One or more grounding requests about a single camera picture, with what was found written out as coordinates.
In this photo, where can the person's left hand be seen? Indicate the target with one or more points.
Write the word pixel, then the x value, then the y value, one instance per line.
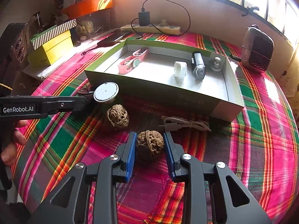
pixel 19 138

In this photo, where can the cream spotted curtain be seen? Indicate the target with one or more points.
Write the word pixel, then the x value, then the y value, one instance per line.
pixel 292 79

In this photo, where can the white disc green base stand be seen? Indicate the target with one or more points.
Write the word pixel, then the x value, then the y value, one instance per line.
pixel 106 92

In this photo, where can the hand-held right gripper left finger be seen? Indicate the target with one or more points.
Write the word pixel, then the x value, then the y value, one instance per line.
pixel 132 154

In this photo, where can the green cardboard box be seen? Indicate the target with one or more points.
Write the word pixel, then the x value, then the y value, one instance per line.
pixel 163 93

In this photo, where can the grey mushroom-shaped lamp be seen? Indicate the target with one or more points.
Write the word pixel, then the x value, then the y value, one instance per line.
pixel 216 66

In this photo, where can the yellow box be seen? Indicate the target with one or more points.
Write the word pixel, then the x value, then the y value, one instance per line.
pixel 53 51

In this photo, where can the beige power strip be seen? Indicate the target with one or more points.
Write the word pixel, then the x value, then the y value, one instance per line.
pixel 158 29

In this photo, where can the small silver space heater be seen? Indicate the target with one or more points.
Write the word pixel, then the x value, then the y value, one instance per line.
pixel 257 49

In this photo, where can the black bike light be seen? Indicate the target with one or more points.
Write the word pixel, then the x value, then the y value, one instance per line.
pixel 198 71

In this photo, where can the striped lid box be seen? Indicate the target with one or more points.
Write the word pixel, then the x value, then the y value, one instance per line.
pixel 53 33

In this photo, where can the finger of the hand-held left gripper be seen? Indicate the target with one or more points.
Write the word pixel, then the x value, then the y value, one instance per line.
pixel 67 103

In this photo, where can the black charger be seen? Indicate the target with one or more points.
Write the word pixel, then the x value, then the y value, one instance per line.
pixel 143 18

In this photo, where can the brown walnut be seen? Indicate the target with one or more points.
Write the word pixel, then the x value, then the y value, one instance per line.
pixel 149 144
pixel 118 116

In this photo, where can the black phone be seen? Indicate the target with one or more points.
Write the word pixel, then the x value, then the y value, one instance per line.
pixel 112 39

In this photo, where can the small beige figurine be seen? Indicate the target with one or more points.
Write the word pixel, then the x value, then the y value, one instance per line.
pixel 164 22

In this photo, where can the orange box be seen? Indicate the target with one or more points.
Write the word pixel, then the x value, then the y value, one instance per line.
pixel 88 5

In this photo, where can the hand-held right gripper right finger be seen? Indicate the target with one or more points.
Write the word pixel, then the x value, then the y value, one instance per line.
pixel 169 154

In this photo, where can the white paper sheet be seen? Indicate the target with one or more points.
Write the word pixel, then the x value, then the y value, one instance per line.
pixel 44 71

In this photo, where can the white round plastic jar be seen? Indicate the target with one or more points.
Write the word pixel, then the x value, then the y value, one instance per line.
pixel 179 71

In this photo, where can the small labelled jar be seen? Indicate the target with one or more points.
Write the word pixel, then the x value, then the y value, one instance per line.
pixel 81 30

